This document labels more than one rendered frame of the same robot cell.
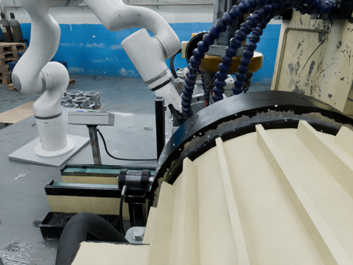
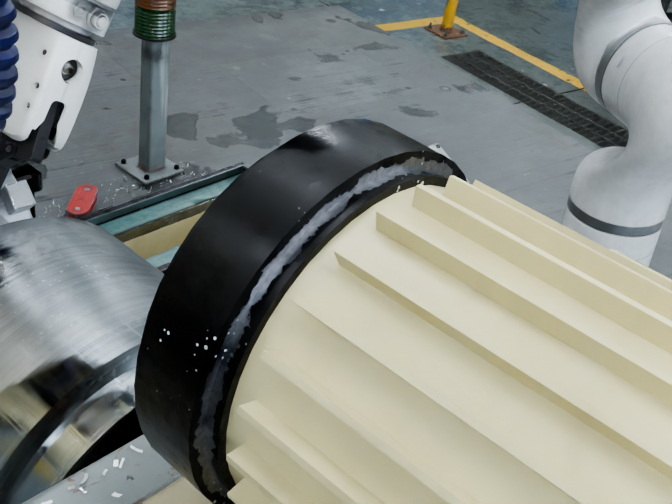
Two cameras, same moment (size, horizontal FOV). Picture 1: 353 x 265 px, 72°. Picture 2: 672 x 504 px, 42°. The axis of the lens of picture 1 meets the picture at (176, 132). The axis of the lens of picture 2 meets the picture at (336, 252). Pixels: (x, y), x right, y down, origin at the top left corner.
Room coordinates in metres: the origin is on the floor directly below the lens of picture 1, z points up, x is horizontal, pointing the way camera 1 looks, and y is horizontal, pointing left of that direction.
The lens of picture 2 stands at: (1.36, -0.40, 1.52)
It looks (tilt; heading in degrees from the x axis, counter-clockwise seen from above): 33 degrees down; 124
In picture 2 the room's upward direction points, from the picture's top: 10 degrees clockwise
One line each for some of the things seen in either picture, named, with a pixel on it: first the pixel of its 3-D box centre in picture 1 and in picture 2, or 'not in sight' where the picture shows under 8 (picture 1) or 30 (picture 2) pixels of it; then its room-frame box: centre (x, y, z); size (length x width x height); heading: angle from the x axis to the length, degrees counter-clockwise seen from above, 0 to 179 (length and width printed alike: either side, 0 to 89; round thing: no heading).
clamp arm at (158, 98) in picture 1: (160, 146); not in sight; (0.54, 0.04, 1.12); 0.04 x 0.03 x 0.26; 86
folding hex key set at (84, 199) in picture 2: not in sight; (82, 203); (0.44, 0.30, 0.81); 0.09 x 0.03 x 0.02; 129
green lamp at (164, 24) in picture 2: not in sight; (155, 19); (0.40, 0.46, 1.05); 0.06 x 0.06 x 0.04
